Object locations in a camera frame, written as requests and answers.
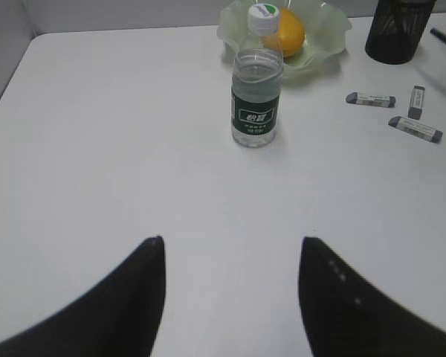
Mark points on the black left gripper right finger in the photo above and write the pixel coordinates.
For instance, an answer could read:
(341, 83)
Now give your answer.
(345, 315)

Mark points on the yellow mango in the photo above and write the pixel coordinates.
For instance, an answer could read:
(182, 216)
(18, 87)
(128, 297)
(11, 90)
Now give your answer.
(291, 34)

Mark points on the clear water bottle green label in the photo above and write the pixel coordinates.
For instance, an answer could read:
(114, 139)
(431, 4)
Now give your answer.
(256, 93)

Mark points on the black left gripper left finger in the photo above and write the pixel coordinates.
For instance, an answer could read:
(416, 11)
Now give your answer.
(120, 316)

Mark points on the grey white eraser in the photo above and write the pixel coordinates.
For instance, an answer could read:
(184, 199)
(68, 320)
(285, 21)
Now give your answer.
(416, 102)
(415, 128)
(364, 99)

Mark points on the black mesh pen holder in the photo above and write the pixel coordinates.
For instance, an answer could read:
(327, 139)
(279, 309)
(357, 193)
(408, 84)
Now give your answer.
(396, 30)

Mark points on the pale green wavy glass plate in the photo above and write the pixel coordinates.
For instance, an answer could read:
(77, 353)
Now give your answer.
(326, 27)

